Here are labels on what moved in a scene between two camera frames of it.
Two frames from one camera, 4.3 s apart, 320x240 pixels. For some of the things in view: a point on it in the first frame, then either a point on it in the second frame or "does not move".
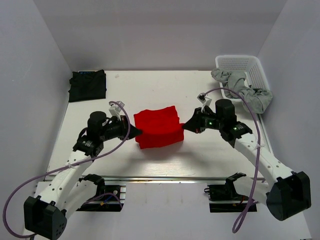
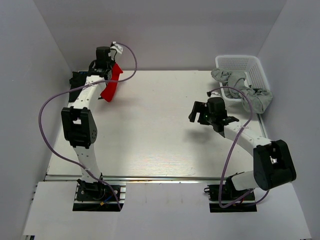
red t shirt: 160,127 -> 111,87
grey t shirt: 257,99 does not move
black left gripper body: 113,130 -> 111,64
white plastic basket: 250,65 does not move
